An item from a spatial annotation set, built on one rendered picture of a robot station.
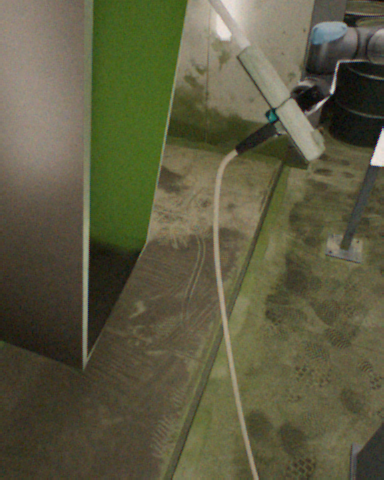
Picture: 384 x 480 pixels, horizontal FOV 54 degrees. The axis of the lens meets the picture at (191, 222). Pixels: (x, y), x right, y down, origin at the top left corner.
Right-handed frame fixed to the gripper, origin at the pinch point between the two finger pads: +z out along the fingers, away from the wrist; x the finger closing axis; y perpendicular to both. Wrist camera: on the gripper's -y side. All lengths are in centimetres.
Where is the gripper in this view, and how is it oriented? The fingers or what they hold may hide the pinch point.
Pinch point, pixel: (279, 121)
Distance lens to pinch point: 99.0
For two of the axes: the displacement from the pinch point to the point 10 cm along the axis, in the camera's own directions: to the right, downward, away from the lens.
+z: -5.6, 5.3, -6.4
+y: -6.0, 2.7, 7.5
